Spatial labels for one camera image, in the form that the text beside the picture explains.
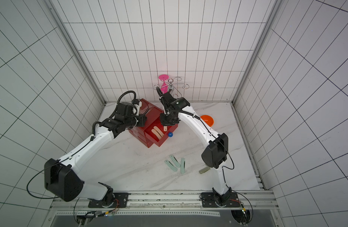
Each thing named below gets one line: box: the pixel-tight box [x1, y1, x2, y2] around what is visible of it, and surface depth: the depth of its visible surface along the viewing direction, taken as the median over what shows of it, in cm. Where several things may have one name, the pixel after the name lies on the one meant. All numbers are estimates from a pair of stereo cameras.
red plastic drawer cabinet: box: [128, 98, 174, 149], surface depth 83 cm
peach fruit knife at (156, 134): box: [151, 128, 162, 140], surface depth 83 cm
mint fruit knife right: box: [180, 157, 186, 175], surface depth 86 cm
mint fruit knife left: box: [164, 159, 178, 172], surface depth 87 cm
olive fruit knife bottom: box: [198, 166, 211, 175], surface depth 85 cm
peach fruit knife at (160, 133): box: [153, 125, 165, 138], surface depth 85 cm
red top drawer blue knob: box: [143, 122, 179, 148], surface depth 82 cm
